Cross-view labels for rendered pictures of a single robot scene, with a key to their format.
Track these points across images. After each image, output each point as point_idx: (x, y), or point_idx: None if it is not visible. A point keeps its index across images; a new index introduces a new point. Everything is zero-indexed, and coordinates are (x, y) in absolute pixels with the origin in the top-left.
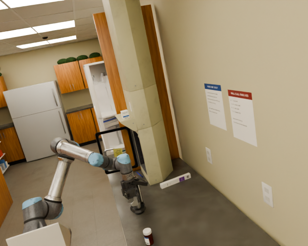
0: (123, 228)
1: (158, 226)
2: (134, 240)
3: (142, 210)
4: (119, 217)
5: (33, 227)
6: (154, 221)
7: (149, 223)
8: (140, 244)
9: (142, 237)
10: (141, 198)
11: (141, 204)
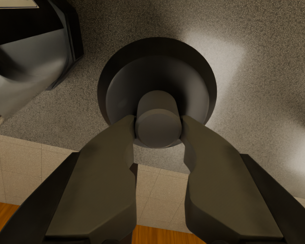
0: (157, 165)
1: None
2: (262, 166)
3: (213, 100)
4: (62, 146)
5: None
6: (248, 30)
7: (240, 64)
8: (303, 160)
9: (283, 139)
10: (17, 10)
11: (134, 68)
